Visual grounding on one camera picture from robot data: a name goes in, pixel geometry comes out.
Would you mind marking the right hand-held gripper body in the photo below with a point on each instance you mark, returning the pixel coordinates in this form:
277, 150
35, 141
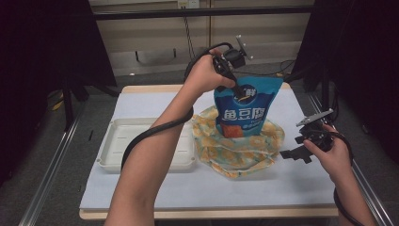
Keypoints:
321, 135

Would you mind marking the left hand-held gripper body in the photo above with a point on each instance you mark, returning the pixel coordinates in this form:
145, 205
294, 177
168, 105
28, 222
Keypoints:
232, 58

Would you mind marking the blue food pouch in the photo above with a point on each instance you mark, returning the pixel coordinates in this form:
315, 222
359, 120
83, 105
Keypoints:
251, 113

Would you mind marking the lemon print cloth bag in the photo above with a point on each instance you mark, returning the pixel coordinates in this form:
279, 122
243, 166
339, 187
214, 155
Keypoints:
238, 153

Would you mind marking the person's right hand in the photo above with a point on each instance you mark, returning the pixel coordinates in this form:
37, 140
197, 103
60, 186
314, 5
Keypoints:
337, 160

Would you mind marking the person's left hand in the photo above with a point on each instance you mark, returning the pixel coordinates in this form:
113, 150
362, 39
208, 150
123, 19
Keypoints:
204, 75

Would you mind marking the black metal stand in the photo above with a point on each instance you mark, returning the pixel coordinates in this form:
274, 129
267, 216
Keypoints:
326, 91
67, 106

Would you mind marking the black curtain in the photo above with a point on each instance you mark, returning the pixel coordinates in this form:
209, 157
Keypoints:
47, 47
360, 62

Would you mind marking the black horizontal bar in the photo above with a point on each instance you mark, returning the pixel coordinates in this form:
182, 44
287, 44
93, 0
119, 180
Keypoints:
156, 13

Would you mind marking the wooden table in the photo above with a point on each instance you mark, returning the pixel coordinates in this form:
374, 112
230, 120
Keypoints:
141, 88

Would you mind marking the white plastic tray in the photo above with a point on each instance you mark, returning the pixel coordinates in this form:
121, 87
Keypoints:
119, 144

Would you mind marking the white wall socket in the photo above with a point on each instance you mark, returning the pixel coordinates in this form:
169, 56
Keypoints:
188, 3

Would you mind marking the aluminium floor rail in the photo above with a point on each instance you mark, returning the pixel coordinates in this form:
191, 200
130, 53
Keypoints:
47, 179
367, 188

